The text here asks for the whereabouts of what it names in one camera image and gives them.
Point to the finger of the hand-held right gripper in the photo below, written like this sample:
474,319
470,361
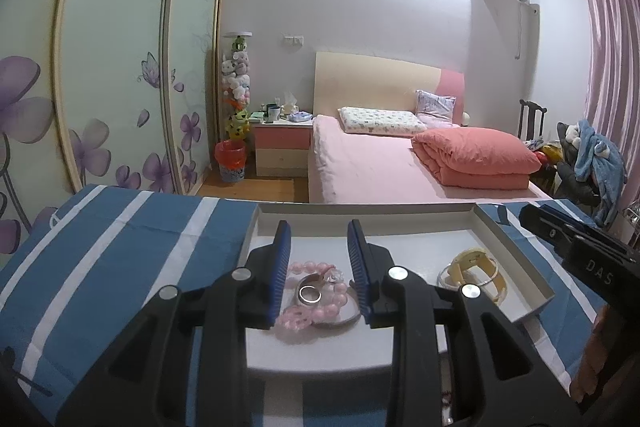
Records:
590,227
547,232

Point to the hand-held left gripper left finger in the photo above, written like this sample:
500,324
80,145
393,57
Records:
282,262

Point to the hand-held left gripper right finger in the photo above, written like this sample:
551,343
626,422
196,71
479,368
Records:
357,262

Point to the grey cardboard tray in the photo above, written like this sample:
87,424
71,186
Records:
400,247

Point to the silver bangle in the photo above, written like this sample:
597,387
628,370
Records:
350,318

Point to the yellow wristwatch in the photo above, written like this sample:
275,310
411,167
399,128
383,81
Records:
475,259

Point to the person's right hand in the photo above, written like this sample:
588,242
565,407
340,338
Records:
592,357

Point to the metal rack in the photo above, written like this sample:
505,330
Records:
634,214

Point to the grey plush toy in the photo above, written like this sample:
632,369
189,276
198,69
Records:
569,134

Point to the bed with pink sheet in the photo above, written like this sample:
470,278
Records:
360,167

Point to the folded pink duvet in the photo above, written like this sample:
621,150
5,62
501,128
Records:
475,154

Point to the dark wooden chair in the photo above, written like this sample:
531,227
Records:
531,122

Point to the blue bin with red bag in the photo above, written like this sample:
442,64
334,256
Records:
230,162

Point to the pink cream nightstand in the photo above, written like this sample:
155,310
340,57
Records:
282,147

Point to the white patterned pillow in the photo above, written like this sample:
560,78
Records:
380,122

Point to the tissue box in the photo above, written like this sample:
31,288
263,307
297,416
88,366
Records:
300,116

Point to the pink curtain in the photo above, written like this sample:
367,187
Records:
615,82

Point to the dark mug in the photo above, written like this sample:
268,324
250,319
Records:
273,114

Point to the blue white striped tablecloth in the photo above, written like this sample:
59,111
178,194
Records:
125,257

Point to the purple patterned pillow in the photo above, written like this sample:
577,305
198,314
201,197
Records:
436,109

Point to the cream pink headboard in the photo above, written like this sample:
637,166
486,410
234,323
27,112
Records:
370,82

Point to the column of plush toys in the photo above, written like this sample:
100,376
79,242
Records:
236,82

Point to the white pipe cover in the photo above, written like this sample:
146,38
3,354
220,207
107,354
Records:
530,32

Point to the floral sliding wardrobe door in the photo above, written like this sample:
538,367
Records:
197,57
30,57
120,57

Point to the wall outlet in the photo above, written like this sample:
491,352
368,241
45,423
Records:
293,40

